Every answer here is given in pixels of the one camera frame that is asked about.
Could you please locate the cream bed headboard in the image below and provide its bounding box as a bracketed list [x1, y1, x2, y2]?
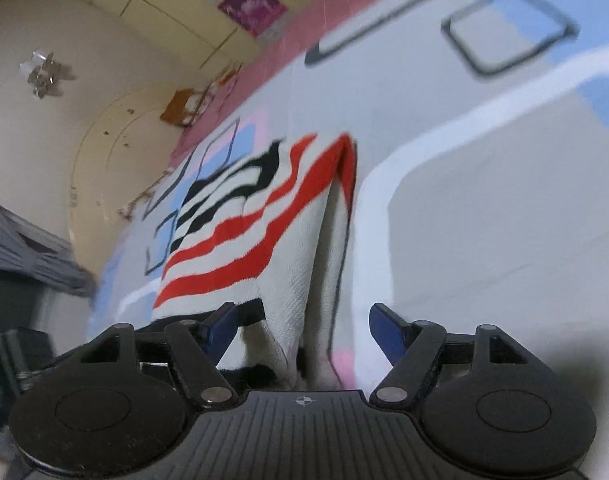
[67, 82, 185, 281]

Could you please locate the white blanket with square print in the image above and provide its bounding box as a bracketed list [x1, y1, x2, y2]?
[87, 0, 609, 396]

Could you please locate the ceiling lamp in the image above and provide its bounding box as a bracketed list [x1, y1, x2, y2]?
[18, 50, 75, 100]

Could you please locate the purple wall poster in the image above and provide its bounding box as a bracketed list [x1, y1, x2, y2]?
[218, 0, 288, 38]

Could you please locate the grey cloth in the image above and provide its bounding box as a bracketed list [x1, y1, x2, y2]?
[0, 187, 98, 296]

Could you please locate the orange cartoon pillow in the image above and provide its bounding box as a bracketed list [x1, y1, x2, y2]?
[159, 87, 210, 128]

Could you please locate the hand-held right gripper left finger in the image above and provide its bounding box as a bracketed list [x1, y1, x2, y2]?
[79, 301, 238, 406]

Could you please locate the red black striped white sweater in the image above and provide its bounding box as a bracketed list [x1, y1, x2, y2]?
[152, 132, 357, 391]

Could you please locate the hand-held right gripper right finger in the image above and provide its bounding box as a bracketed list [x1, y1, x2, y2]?
[368, 302, 530, 408]

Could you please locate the dark object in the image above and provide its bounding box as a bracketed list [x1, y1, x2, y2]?
[0, 327, 55, 393]

